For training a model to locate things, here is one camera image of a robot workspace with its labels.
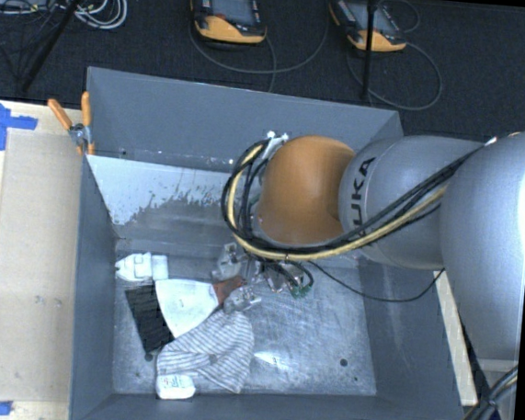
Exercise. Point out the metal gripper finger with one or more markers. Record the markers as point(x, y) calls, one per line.
point(242, 299)
point(230, 259)

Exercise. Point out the red-brown small block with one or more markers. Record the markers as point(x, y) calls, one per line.
point(226, 289)

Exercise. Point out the grey striped cloth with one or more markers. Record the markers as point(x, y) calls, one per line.
point(212, 347)

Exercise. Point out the grey metal bin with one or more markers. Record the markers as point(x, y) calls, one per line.
point(315, 329)

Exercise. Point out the black cloth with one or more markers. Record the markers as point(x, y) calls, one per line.
point(148, 316)

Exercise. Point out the small white box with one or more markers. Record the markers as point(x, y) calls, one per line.
point(175, 386)

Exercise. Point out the brown cardboard board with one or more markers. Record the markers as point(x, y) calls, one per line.
point(32, 251)

